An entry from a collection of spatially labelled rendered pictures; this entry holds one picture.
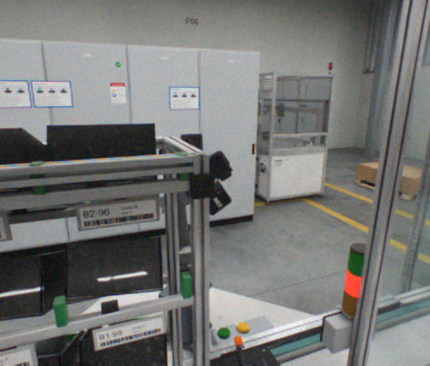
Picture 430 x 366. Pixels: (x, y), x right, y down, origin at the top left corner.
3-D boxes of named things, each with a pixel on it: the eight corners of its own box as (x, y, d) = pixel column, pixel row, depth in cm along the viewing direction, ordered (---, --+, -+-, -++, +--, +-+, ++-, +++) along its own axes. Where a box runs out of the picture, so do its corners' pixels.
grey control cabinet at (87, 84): (61, 233, 389) (33, 47, 327) (134, 224, 421) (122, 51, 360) (57, 254, 341) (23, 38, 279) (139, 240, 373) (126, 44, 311)
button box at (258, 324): (210, 343, 104) (210, 328, 102) (263, 328, 111) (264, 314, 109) (217, 359, 97) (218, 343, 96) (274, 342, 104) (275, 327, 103)
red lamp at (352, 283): (338, 287, 68) (341, 267, 66) (356, 282, 69) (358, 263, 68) (356, 300, 63) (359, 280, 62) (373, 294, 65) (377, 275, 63)
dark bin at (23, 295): (28, 286, 62) (29, 250, 63) (93, 280, 64) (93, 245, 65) (-79, 330, 34) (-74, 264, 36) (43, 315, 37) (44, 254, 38)
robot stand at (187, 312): (180, 315, 123) (178, 273, 117) (212, 326, 117) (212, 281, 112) (160, 340, 110) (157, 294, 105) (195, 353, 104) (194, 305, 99)
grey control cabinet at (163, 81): (134, 224, 421) (122, 51, 360) (189, 216, 448) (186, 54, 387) (139, 240, 373) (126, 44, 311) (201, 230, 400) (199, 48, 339)
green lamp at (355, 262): (341, 267, 66) (344, 247, 65) (358, 263, 68) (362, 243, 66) (359, 280, 62) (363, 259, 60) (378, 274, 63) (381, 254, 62)
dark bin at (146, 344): (111, 331, 71) (110, 299, 72) (166, 324, 73) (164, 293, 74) (78, 393, 44) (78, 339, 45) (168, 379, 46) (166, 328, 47)
